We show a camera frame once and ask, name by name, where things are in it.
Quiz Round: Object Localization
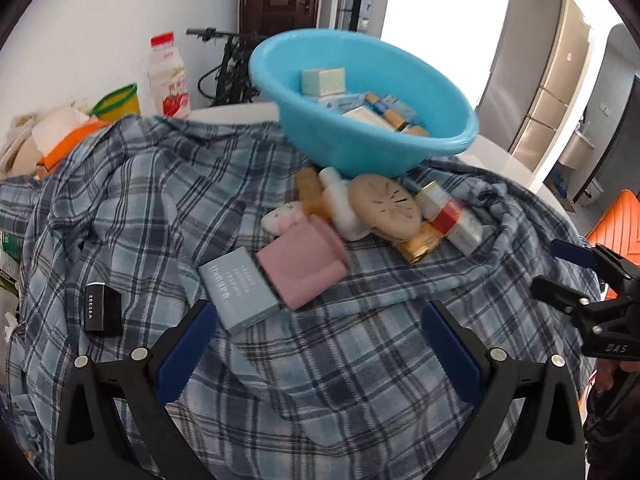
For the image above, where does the person right hand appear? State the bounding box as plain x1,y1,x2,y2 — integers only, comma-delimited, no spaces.
594,359,637,392

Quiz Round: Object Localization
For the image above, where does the gold small box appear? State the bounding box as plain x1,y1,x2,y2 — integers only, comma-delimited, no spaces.
394,221,444,264

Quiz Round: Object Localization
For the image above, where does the pink cloth pouch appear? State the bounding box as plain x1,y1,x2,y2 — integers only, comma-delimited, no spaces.
256,216,348,310

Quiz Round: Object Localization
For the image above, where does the red cap yogurt bottle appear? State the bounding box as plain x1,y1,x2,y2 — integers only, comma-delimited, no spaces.
148,32,191,119

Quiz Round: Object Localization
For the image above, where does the tan round vented disc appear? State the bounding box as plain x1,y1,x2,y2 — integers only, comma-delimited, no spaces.
347,174,422,242

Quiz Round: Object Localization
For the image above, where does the cream box in basin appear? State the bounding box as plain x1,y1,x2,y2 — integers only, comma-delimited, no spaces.
344,105,395,131

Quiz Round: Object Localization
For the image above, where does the black Zeesea cosmetic case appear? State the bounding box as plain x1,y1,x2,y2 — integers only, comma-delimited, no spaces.
84,282,122,338

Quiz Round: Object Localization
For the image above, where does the orange white tissue pack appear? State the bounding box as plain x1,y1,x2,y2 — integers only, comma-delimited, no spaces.
32,106,108,178

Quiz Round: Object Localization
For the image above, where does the pale green box in basin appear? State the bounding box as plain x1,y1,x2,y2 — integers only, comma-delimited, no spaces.
300,67,346,98

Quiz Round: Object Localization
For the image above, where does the white small bottle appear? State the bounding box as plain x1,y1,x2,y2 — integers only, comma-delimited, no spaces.
318,167,370,242

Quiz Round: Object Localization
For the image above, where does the blue plastic basin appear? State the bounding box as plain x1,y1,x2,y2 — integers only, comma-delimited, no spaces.
250,28,480,177

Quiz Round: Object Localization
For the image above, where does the silver refrigerator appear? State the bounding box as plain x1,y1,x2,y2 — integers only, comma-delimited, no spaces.
476,0,590,171

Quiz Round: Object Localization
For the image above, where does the black bicycle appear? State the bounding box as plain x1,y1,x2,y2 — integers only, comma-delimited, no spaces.
186,27,266,106

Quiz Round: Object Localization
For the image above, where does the orange suitcase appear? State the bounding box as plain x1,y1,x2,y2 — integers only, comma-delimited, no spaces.
588,190,639,302

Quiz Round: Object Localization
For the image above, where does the yellow green cup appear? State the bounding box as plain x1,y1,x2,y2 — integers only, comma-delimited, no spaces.
91,84,141,122

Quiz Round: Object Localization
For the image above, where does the red white cigarette box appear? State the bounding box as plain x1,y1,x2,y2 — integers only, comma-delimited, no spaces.
414,181,483,256

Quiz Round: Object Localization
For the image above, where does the grey blue lighter case box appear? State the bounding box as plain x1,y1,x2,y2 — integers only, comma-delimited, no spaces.
198,247,281,336

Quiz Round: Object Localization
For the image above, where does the blue plaid shirt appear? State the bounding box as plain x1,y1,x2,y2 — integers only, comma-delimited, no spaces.
1,116,600,479

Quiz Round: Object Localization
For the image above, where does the amber textured bottle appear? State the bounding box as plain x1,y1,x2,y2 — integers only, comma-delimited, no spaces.
294,167,330,221

